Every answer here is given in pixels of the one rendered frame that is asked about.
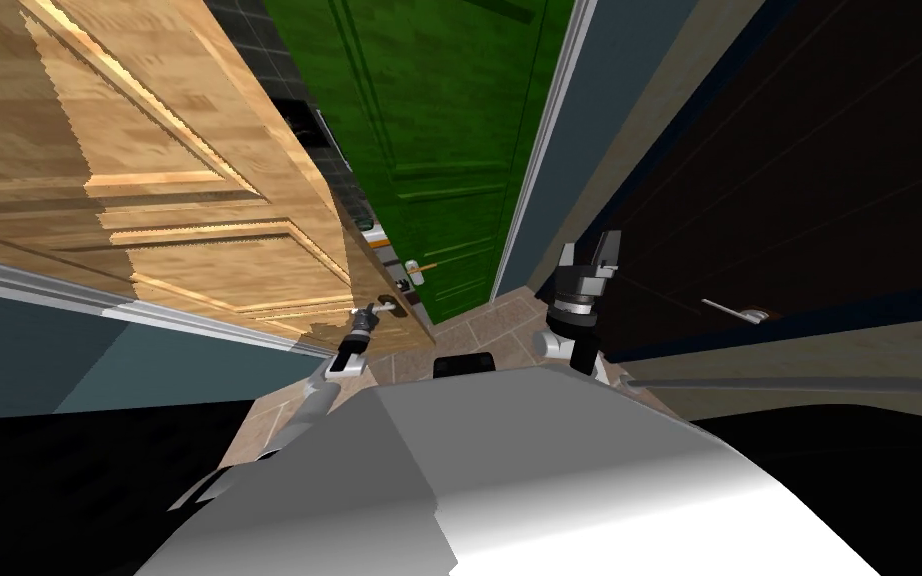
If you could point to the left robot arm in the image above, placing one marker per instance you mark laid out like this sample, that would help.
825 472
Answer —
317 405

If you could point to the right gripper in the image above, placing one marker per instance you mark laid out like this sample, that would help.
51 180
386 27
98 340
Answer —
582 283

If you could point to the green door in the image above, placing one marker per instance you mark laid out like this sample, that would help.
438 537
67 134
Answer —
445 120

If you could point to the light wooden door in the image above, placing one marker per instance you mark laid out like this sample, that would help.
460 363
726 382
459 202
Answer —
189 264

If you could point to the dark brown door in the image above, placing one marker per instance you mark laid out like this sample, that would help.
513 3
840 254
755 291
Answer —
789 160

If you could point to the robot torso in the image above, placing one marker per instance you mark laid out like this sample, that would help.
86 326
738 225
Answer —
557 472

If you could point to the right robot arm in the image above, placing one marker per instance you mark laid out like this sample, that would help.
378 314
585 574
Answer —
574 317

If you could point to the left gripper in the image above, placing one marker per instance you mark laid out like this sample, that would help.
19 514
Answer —
365 320

